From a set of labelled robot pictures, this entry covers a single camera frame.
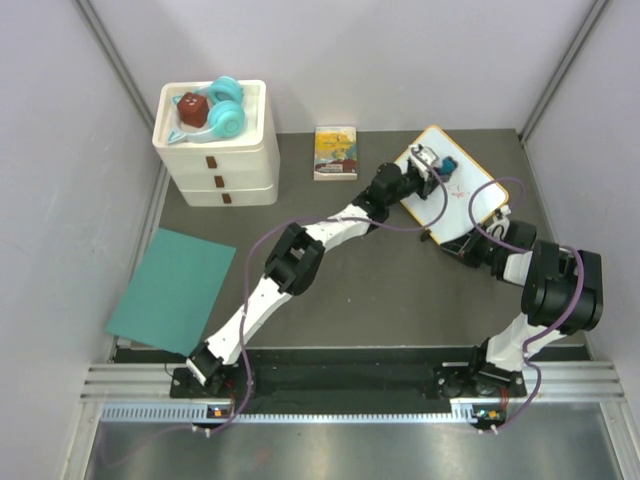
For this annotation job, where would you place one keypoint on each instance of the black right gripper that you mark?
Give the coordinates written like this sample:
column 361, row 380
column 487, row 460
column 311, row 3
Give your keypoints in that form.
column 464, row 247

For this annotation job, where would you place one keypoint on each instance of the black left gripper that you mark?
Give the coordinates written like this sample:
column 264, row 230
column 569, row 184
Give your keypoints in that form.
column 428, row 187

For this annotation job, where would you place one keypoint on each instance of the whiteboard with orange frame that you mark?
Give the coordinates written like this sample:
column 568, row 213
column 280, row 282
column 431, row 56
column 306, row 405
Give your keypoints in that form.
column 466, row 198

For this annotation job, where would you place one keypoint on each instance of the blue bone-shaped eraser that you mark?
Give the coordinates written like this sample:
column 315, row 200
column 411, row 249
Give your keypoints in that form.
column 447, row 167

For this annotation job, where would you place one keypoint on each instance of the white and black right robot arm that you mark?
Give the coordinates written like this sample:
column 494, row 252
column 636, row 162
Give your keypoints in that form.
column 562, row 294

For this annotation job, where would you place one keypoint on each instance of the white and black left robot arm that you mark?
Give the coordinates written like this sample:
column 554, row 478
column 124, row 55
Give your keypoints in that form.
column 294, row 261

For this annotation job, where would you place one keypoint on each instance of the yellow illustrated book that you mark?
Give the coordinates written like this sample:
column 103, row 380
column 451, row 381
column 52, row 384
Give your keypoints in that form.
column 335, row 153

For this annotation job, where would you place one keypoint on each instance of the white three-drawer storage unit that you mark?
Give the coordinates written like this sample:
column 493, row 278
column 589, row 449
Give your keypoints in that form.
column 236, row 172

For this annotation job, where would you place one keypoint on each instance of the teal cat-ear headphones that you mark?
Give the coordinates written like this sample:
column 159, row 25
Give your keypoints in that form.
column 226, row 117

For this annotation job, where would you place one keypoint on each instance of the dark red plush cube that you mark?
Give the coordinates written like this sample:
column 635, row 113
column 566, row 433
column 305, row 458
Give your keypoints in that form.
column 193, row 109

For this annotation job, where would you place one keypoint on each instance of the teal paper sheet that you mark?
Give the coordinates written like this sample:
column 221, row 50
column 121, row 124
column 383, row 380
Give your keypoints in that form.
column 172, row 292

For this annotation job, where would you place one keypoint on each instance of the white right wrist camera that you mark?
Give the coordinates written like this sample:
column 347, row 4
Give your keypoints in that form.
column 500, row 223

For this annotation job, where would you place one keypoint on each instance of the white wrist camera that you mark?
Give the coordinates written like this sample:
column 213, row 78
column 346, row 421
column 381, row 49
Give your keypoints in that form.
column 500, row 223
column 423, row 158

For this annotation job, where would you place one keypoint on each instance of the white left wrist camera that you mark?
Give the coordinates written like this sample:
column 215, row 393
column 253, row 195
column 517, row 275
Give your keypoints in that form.
column 423, row 158

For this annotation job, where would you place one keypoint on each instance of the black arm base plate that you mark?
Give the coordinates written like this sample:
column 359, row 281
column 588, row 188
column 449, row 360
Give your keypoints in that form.
column 276, row 381

